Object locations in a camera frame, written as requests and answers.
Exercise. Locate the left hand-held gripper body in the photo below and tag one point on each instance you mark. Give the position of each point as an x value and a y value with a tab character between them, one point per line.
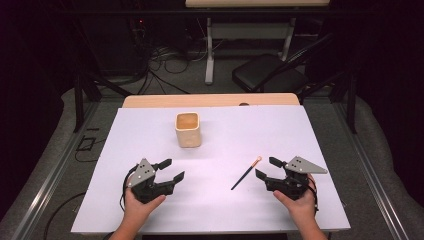
143	186

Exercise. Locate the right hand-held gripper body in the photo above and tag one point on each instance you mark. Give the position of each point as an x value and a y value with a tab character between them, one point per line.
293	183

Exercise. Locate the beige square cup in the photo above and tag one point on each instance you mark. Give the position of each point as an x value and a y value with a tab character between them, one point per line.
188	136

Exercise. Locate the person's left hand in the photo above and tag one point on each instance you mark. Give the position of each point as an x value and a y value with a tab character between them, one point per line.
138	210

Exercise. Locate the person's right hand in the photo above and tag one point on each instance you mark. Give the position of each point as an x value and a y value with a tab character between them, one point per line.
301	210

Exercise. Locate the white table sheet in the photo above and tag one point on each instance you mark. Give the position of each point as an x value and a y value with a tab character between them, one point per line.
216	206

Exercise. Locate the black folding chair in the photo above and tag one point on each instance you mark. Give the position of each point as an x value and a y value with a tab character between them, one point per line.
266	71

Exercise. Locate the black metal stand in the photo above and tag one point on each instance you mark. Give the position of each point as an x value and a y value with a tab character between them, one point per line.
78	103
350	106

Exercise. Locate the white-legged desk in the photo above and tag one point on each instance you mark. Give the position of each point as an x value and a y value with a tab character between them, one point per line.
209	50

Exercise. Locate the black rectangular floor frame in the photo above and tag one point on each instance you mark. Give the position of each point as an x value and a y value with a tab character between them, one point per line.
80	144

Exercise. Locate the aluminium floor rail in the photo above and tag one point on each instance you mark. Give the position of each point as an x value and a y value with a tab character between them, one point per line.
370	180
50	186

